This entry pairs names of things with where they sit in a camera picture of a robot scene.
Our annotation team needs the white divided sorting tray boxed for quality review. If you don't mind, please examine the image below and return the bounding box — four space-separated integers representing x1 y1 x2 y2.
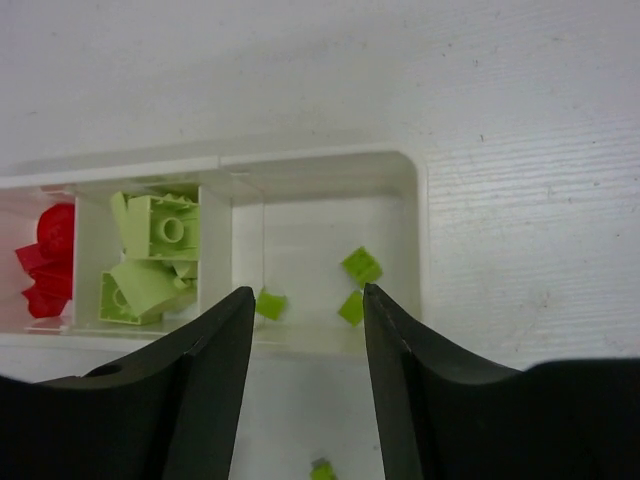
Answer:
1 149 427 355

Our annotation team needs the light green 2x2 lego brick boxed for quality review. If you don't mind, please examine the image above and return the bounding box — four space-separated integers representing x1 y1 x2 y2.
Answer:
124 195 200 261
152 192 198 205

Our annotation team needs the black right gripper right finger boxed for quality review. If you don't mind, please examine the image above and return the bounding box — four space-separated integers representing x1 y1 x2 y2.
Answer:
363 284 639 479

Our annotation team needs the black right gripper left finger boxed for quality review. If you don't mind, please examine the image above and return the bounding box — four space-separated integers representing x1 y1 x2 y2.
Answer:
1 286 254 479

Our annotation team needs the red transparent curved lego piece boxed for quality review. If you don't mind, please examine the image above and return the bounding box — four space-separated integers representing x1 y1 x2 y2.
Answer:
36 203 75 259

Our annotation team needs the light green 2x3 lego brick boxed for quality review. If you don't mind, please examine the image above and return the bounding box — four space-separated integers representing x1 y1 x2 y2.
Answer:
99 260 172 326

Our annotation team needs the small green lego brick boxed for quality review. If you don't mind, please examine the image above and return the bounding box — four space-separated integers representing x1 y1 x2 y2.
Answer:
256 291 288 321
338 290 364 327
309 458 337 480
341 246 383 289

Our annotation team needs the light green sloped lego brick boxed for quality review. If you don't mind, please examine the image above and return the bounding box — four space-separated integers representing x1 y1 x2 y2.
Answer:
165 260 198 290

